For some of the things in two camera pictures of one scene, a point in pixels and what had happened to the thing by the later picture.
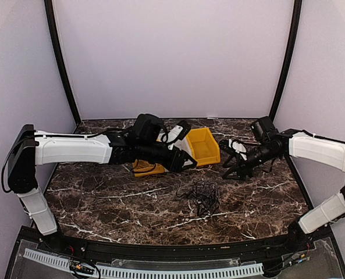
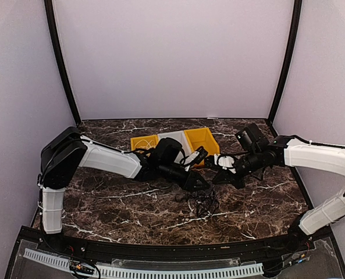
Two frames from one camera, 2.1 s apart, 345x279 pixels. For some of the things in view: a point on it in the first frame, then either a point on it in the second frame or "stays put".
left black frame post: x=52 y=21 stays put
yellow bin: x=205 y=147 stays put
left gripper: x=174 y=162 -> x=190 y=183
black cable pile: x=205 y=197 stays put
